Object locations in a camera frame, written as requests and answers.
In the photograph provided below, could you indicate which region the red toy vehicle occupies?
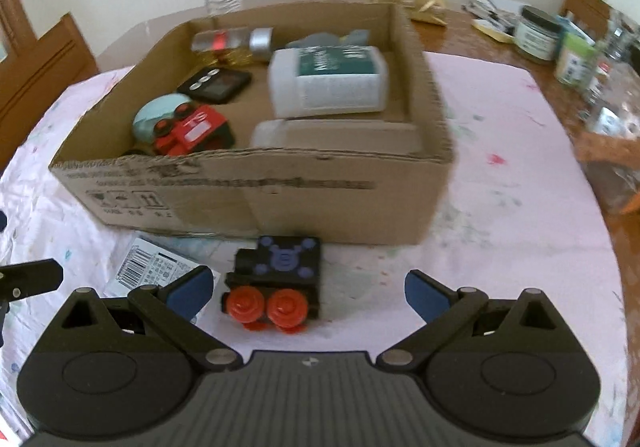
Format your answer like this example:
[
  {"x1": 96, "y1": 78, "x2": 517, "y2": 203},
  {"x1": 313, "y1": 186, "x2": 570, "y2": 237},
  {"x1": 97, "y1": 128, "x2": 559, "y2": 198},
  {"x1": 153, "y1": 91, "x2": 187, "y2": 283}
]
[{"x1": 151, "y1": 102, "x2": 236, "y2": 157}]

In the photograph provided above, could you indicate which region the pink floral tablecloth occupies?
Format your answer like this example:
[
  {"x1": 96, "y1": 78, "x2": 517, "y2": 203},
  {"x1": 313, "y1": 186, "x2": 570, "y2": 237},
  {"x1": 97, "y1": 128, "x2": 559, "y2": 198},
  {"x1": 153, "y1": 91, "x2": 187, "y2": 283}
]
[{"x1": 0, "y1": 52, "x2": 630, "y2": 447}]

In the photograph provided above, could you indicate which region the clear jar with black lid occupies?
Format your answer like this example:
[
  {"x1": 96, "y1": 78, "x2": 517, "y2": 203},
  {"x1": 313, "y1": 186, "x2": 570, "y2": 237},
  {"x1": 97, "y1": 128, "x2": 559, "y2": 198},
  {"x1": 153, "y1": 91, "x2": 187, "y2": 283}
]
[{"x1": 574, "y1": 60, "x2": 640, "y2": 214}]

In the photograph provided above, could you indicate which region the teal oval object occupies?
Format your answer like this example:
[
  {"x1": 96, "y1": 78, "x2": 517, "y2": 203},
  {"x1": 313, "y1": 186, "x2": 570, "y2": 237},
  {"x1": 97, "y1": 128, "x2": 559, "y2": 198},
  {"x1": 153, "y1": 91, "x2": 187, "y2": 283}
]
[{"x1": 132, "y1": 94, "x2": 194, "y2": 149}]

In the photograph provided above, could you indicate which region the white bottle with green label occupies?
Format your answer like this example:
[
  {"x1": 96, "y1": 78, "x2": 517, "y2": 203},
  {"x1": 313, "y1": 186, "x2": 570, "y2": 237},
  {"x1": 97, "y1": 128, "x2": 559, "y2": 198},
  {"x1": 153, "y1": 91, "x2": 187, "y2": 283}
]
[{"x1": 267, "y1": 46, "x2": 390, "y2": 119}]

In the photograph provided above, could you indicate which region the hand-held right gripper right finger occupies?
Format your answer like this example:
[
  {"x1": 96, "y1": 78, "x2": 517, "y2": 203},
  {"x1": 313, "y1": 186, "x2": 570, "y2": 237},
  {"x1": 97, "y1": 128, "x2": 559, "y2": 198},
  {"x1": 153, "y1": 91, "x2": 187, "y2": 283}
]
[{"x1": 376, "y1": 269, "x2": 571, "y2": 374}]

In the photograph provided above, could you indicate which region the cardboard box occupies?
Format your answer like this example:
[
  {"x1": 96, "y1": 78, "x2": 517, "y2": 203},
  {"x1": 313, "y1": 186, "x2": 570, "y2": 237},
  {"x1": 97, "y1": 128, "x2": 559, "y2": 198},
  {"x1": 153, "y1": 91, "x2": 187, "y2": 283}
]
[{"x1": 48, "y1": 1, "x2": 457, "y2": 247}]

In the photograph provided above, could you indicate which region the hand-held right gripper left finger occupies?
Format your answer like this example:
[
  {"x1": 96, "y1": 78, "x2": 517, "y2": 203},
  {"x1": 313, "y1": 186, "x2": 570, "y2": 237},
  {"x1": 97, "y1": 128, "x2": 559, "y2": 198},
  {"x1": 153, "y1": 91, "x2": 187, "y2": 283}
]
[{"x1": 56, "y1": 265, "x2": 238, "y2": 374}]

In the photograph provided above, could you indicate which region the black toy with red wheels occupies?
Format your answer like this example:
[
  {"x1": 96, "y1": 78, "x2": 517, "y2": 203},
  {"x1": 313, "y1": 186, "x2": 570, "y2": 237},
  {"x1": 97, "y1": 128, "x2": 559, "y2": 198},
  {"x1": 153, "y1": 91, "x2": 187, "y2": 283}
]
[{"x1": 219, "y1": 235, "x2": 324, "y2": 334}]

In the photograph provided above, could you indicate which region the white plastic container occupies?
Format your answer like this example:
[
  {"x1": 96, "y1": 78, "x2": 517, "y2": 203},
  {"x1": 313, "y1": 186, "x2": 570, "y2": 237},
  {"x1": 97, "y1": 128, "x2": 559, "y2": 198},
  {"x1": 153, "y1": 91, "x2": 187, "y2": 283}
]
[{"x1": 249, "y1": 119, "x2": 422, "y2": 159}]

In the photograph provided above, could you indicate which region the black digital timer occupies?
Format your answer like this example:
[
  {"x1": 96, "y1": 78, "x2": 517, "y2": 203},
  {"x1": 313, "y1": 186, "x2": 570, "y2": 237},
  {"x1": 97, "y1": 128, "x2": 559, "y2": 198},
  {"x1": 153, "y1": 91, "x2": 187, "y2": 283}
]
[{"x1": 176, "y1": 68, "x2": 253, "y2": 104}]

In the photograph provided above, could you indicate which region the grey elephant toy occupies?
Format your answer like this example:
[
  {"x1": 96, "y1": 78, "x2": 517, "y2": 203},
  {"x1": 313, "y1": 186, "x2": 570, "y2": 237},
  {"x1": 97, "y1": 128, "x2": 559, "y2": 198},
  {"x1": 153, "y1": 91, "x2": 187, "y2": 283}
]
[{"x1": 286, "y1": 29, "x2": 372, "y2": 51}]

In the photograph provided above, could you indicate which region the clear plastic case with label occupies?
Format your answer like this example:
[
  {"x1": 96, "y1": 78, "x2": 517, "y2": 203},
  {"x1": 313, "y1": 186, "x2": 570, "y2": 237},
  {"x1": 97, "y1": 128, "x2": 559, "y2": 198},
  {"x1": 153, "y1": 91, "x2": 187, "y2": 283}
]
[{"x1": 105, "y1": 236, "x2": 222, "y2": 324}]

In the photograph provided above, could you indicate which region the green lidded small jar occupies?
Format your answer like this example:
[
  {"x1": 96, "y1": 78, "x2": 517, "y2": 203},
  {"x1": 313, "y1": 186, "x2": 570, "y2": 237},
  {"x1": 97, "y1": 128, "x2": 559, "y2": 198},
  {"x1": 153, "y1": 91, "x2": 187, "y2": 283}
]
[{"x1": 554, "y1": 31, "x2": 599, "y2": 89}]

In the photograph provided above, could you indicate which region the glass jar with white label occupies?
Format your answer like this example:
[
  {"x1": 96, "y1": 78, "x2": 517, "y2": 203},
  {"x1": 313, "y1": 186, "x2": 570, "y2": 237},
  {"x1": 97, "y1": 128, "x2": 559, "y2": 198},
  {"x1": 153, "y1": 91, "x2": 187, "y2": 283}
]
[{"x1": 514, "y1": 6, "x2": 567, "y2": 63}]

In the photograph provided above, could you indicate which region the wooden chair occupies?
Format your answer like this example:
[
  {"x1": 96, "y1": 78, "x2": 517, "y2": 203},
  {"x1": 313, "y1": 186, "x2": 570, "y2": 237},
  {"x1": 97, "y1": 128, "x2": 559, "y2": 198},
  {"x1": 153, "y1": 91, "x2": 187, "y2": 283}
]
[
  {"x1": 0, "y1": 12, "x2": 100, "y2": 169},
  {"x1": 558, "y1": 0, "x2": 617, "y2": 32}
]

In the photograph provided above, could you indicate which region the bundle of pens and papers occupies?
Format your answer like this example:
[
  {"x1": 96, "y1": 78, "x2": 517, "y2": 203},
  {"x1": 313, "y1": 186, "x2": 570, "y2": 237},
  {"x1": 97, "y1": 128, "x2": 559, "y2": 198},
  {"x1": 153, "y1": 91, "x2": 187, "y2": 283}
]
[{"x1": 461, "y1": 0, "x2": 520, "y2": 44}]

